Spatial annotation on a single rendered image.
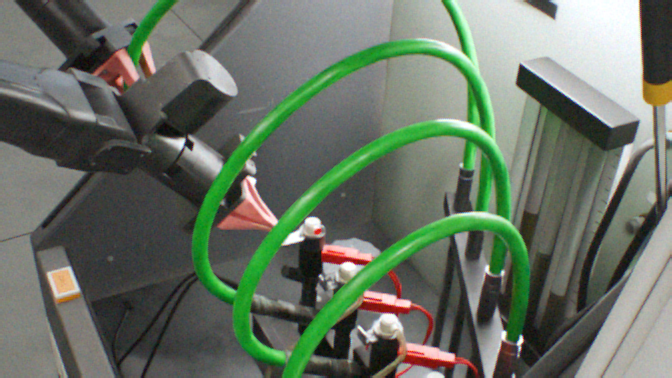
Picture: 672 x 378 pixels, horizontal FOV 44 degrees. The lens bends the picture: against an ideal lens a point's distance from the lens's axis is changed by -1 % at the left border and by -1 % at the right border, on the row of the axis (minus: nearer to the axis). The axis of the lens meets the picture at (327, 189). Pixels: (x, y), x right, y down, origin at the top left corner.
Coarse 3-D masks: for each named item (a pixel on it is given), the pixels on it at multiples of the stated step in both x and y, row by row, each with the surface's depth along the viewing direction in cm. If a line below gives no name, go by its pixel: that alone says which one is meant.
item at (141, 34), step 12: (168, 0) 81; (444, 0) 83; (456, 0) 84; (156, 12) 81; (456, 12) 84; (144, 24) 82; (156, 24) 83; (456, 24) 85; (144, 36) 83; (468, 36) 86; (132, 48) 83; (468, 48) 86; (132, 60) 84; (468, 84) 89; (468, 96) 90; (468, 108) 91; (468, 120) 92; (468, 144) 94; (468, 156) 95; (468, 168) 96
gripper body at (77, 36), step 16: (64, 0) 83; (80, 0) 84; (48, 16) 83; (64, 16) 83; (80, 16) 83; (96, 16) 85; (48, 32) 84; (64, 32) 83; (80, 32) 83; (96, 32) 82; (64, 48) 84; (80, 48) 81; (96, 48) 81; (64, 64) 82
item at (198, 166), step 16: (192, 144) 82; (176, 160) 80; (192, 160) 81; (208, 160) 82; (224, 160) 84; (160, 176) 81; (176, 176) 81; (192, 176) 81; (208, 176) 82; (240, 176) 82; (176, 192) 89; (192, 192) 83; (176, 208) 87; (192, 208) 85
